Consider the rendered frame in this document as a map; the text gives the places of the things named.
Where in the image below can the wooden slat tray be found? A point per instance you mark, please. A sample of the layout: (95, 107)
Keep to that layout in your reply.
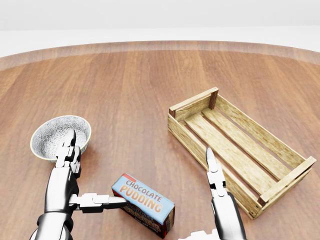
(240, 152)

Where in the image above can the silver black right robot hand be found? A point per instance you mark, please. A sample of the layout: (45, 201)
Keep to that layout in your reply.
(226, 212)

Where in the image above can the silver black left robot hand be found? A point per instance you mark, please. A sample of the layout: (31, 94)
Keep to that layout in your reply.
(60, 185)

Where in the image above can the chocolate pudding box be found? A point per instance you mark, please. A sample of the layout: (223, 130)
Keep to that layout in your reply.
(145, 203)

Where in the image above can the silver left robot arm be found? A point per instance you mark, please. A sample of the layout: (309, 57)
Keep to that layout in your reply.
(51, 226)

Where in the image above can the patterned grey white bowl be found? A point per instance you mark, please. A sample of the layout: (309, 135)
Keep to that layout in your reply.
(50, 137)

